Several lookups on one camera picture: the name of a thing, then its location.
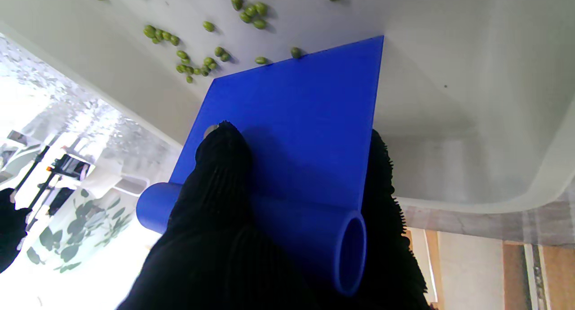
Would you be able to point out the scattered green beans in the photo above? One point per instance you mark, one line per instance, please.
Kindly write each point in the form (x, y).
(247, 15)

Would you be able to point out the blue plastic scraper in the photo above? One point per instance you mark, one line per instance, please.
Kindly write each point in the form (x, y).
(305, 121)

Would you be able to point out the black tripod stand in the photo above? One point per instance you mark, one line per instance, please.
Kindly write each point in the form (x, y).
(54, 170)

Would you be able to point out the leaf print white backdrop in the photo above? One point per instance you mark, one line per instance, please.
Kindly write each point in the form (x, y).
(76, 233)

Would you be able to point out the printed room backdrop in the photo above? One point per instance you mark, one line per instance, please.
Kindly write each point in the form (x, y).
(494, 274)

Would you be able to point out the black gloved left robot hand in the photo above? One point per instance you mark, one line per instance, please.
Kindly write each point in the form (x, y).
(215, 238)

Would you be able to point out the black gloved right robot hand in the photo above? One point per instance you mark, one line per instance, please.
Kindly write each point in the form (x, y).
(11, 229)

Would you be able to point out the cream baking tray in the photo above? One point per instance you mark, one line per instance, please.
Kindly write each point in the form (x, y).
(471, 99)

